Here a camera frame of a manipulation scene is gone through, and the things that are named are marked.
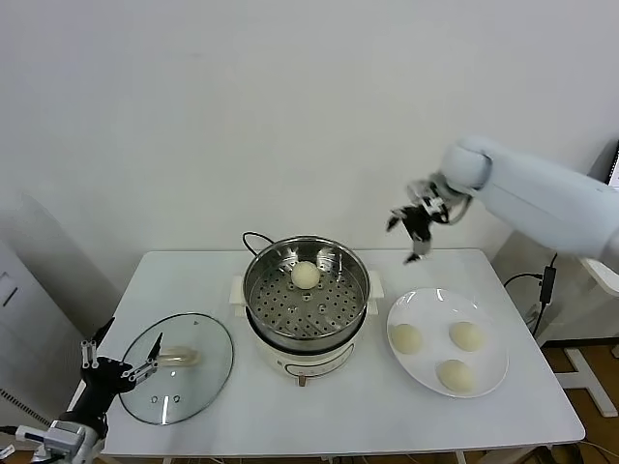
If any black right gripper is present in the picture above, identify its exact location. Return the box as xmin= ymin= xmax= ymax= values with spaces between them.
xmin=385 ymin=201 xmax=450 ymax=266

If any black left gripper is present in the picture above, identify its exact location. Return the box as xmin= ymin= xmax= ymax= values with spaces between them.
xmin=60 ymin=316 xmax=164 ymax=429

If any round glass pot lid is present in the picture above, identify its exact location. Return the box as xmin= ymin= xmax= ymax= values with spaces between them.
xmin=117 ymin=312 xmax=235 ymax=425

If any white steamed baozi bun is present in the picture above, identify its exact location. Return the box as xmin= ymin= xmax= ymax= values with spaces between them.
xmin=436 ymin=359 xmax=476 ymax=392
xmin=290 ymin=261 xmax=321 ymax=291
xmin=390 ymin=323 xmax=424 ymax=355
xmin=449 ymin=320 xmax=486 ymax=352

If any stainless steel steamer basket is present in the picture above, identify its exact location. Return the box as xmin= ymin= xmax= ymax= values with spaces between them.
xmin=241 ymin=235 xmax=371 ymax=348

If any white round plate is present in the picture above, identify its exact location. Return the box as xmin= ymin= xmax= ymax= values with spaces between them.
xmin=385 ymin=287 xmax=510 ymax=399

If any white cabinet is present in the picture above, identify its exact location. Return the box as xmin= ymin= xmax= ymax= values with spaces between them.
xmin=0 ymin=235 xmax=98 ymax=436

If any black usb hub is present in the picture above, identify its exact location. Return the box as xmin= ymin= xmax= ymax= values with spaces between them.
xmin=540 ymin=264 xmax=557 ymax=305

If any cream electric cooker base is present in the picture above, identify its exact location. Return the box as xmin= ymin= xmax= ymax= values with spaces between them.
xmin=227 ymin=272 xmax=387 ymax=389

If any open black laptop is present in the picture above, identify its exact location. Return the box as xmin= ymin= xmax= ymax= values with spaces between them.
xmin=607 ymin=139 xmax=619 ymax=188

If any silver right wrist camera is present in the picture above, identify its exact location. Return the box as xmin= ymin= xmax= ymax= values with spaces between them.
xmin=407 ymin=177 xmax=449 ymax=209

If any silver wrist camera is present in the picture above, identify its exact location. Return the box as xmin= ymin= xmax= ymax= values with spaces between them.
xmin=407 ymin=177 xmax=449 ymax=209
xmin=14 ymin=419 xmax=97 ymax=458

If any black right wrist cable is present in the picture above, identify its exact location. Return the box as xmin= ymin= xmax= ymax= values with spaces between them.
xmin=449 ymin=190 xmax=473 ymax=224

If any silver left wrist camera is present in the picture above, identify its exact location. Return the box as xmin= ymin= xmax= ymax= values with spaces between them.
xmin=14 ymin=419 xmax=97 ymax=458

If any black usb plug cable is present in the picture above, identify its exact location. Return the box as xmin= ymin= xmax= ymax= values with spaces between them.
xmin=502 ymin=273 xmax=544 ymax=289

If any black cooker power cord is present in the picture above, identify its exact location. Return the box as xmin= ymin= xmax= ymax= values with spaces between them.
xmin=241 ymin=231 xmax=277 ymax=257

